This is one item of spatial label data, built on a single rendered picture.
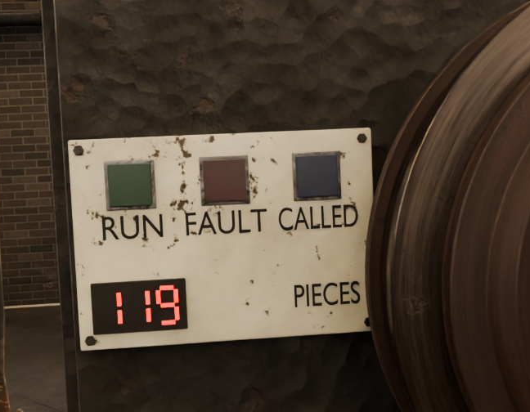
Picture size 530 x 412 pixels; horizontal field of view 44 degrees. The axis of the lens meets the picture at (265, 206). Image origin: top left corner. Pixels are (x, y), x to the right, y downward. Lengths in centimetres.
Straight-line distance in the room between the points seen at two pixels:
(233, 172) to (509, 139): 23
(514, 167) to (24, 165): 642
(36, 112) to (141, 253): 620
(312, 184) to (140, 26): 20
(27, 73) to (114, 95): 623
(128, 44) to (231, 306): 24
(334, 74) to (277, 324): 23
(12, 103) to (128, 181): 627
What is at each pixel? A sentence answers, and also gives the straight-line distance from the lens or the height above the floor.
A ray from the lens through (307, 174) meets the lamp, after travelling 57.
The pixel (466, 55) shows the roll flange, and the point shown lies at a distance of 55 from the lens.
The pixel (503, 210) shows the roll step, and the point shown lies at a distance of 46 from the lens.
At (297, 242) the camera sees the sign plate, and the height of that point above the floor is 114.
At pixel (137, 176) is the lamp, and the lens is 56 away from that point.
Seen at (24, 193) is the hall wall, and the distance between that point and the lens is 676.
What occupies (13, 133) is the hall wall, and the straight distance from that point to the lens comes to 680.
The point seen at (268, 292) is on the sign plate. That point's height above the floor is 110.
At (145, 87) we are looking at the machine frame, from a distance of 59.
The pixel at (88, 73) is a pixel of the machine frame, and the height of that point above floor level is 130.
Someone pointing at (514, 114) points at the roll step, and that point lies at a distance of 46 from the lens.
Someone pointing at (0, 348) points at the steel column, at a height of 41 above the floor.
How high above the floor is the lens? 121
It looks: 3 degrees down
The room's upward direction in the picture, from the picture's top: 3 degrees counter-clockwise
